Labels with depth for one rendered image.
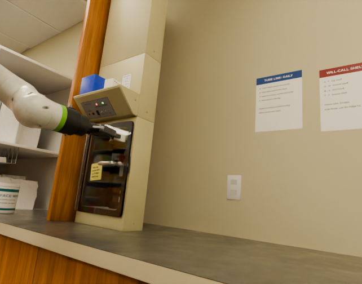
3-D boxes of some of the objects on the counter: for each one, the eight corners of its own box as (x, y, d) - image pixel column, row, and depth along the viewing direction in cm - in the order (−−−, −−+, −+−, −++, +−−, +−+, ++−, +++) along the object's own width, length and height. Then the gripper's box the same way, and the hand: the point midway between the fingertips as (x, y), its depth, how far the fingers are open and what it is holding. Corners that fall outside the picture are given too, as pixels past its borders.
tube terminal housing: (115, 221, 143) (133, 86, 160) (163, 229, 124) (178, 75, 141) (74, 222, 123) (99, 67, 140) (123, 231, 105) (145, 52, 121)
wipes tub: (8, 211, 147) (13, 183, 151) (18, 213, 140) (25, 184, 143) (-21, 211, 137) (-13, 181, 140) (-10, 213, 130) (-2, 181, 133)
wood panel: (126, 220, 159) (152, 13, 189) (130, 220, 158) (155, 12, 188) (45, 220, 121) (94, -40, 151) (49, 221, 119) (97, -42, 149)
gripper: (87, 111, 93) (136, 129, 111) (66, 115, 100) (115, 131, 119) (83, 132, 91) (134, 146, 110) (62, 134, 98) (113, 148, 117)
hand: (118, 137), depth 111 cm, fingers closed
